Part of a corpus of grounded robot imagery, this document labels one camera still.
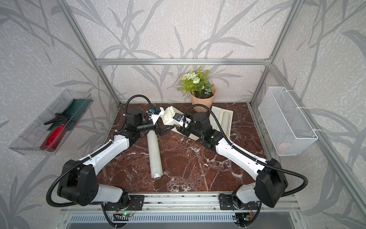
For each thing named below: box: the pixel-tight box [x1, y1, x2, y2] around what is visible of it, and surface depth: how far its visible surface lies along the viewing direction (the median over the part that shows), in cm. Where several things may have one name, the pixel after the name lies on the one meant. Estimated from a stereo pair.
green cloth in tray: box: [47, 98, 92, 132], surface depth 69 cm
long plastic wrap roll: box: [146, 130, 164, 180], surface depth 88 cm
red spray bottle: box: [40, 112, 70, 152], surface depth 61 cm
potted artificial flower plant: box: [176, 65, 217, 113], surface depth 102 cm
